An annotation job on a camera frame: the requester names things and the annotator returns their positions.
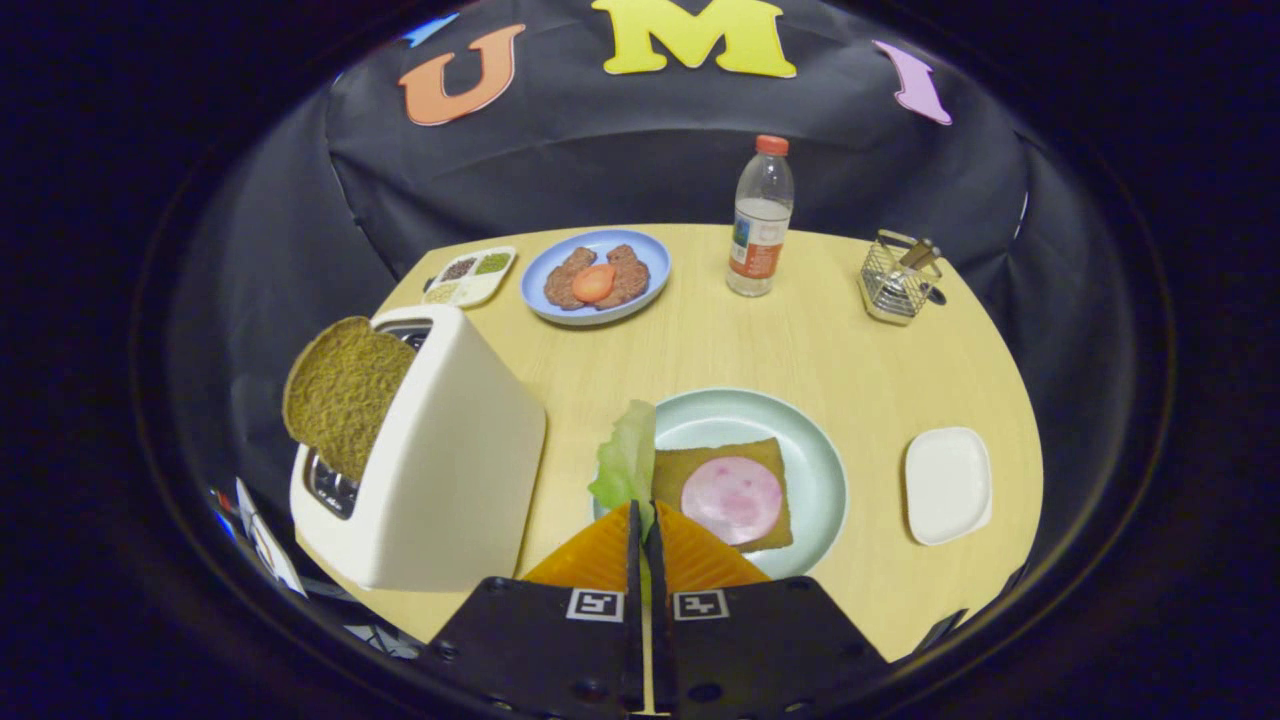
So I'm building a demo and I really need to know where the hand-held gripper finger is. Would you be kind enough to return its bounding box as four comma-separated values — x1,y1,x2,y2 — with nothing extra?
645,500,891,720
412,500,646,720

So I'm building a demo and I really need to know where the green lettuce leaf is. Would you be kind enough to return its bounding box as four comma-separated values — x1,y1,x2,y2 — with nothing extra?
588,400,658,536

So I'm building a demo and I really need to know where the brown round-topped bread slice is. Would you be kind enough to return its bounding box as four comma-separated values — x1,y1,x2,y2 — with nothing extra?
282,316,417,483

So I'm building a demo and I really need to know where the pink ham slice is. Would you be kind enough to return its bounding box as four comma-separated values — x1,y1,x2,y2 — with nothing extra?
681,457,784,546

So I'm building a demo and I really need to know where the brown toast square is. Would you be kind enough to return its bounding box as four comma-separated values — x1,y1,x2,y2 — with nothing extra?
652,437,794,554

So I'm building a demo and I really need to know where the pale green round plate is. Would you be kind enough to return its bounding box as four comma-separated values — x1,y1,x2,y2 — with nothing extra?
595,388,849,581

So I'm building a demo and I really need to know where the white toaster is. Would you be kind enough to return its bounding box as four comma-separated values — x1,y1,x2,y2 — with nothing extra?
290,304,547,593

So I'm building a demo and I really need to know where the small black block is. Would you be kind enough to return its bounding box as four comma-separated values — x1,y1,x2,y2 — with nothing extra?
915,608,969,653

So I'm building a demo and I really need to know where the white square plate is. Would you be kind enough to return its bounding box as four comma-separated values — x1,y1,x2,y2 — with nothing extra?
904,427,994,547

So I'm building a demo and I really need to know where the brown meat patty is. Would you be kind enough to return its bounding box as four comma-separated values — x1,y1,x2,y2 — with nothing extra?
598,244,651,309
544,247,598,311

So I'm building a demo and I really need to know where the white divided seasoning tray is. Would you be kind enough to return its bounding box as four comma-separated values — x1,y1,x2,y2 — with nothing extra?
421,246,518,309

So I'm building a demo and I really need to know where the blue round plate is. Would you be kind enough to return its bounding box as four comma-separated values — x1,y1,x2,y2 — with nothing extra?
520,229,672,327

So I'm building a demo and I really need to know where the white printed card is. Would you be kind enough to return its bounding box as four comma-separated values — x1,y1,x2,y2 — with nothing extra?
210,478,311,599

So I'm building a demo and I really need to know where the clear water bottle red cap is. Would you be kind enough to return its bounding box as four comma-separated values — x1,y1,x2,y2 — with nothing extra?
726,134,796,298

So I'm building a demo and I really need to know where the black backdrop cloth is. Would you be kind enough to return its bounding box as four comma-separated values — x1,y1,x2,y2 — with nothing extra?
165,0,1141,641

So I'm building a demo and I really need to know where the metal wire basket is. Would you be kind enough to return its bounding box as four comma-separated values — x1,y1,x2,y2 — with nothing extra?
858,229,945,327

